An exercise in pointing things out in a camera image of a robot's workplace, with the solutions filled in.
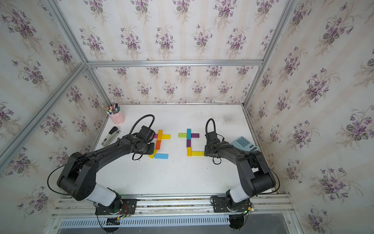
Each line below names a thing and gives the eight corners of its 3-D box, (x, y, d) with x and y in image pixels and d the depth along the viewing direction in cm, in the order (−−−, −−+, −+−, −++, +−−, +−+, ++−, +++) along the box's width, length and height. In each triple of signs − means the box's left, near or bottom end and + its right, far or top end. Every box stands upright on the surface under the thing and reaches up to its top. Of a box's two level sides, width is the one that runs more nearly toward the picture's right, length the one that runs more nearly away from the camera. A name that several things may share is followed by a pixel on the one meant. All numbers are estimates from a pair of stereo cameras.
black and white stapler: (103, 146, 98) (99, 142, 94) (117, 130, 106) (114, 126, 102) (107, 147, 97) (104, 143, 93) (121, 131, 106) (118, 127, 101)
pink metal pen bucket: (114, 124, 109) (108, 115, 102) (117, 117, 114) (112, 108, 106) (123, 124, 109) (118, 116, 102) (126, 117, 114) (121, 108, 106)
